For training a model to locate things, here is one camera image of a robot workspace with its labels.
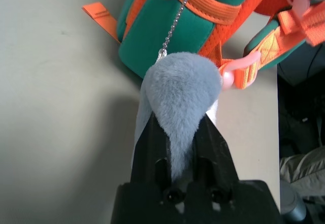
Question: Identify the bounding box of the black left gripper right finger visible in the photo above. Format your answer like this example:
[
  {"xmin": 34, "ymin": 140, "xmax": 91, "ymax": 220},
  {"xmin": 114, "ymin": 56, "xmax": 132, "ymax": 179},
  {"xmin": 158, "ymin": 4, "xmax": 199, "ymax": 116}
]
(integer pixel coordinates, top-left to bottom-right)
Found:
[{"xmin": 192, "ymin": 114, "xmax": 241, "ymax": 184}]

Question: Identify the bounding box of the grey white plush toy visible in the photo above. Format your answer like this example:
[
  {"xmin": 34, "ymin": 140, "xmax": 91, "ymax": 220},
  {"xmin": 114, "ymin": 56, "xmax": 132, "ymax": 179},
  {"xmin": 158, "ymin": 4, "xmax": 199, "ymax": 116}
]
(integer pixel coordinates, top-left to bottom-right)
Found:
[{"xmin": 133, "ymin": 52, "xmax": 224, "ymax": 184}]

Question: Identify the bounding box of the teal and orange backpack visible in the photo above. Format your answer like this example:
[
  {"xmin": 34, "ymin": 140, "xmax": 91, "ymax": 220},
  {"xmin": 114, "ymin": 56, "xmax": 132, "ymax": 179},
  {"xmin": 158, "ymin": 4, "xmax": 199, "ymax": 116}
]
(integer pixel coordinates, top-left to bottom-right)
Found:
[{"xmin": 81, "ymin": 0, "xmax": 325, "ymax": 90}]

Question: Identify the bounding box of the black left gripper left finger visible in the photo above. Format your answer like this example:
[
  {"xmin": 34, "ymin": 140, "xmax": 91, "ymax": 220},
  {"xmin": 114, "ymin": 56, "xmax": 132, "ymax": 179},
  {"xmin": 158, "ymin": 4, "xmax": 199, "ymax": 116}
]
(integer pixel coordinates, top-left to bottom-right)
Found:
[{"xmin": 123, "ymin": 113, "xmax": 175, "ymax": 188}]

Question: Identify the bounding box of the beige trouser leg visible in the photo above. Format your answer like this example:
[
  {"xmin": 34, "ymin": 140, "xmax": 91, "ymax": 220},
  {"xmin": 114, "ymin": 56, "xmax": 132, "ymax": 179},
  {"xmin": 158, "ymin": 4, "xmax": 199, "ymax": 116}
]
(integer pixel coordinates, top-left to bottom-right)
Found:
[{"xmin": 279, "ymin": 146, "xmax": 325, "ymax": 191}]

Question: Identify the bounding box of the silver ball chain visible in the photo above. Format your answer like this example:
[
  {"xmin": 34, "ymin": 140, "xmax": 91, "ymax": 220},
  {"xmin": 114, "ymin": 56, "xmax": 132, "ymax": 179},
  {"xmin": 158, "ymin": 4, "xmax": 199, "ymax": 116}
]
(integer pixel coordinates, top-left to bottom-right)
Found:
[{"xmin": 155, "ymin": 0, "xmax": 198, "ymax": 62}]

